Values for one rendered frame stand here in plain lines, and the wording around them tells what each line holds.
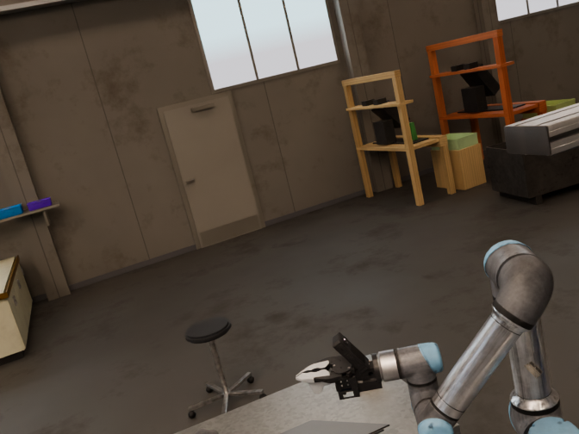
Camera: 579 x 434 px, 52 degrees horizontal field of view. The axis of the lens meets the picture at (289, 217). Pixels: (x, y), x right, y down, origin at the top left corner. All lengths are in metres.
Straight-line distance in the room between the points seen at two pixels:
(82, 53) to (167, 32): 1.22
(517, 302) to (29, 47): 8.02
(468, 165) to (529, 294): 7.69
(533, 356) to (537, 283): 0.26
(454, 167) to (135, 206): 4.69
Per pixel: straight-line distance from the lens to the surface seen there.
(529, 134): 0.97
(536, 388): 1.61
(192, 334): 4.27
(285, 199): 9.43
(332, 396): 2.23
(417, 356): 1.51
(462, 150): 8.92
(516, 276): 1.37
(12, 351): 6.98
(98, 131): 8.77
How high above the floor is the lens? 2.18
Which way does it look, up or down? 13 degrees down
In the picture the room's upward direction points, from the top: 14 degrees counter-clockwise
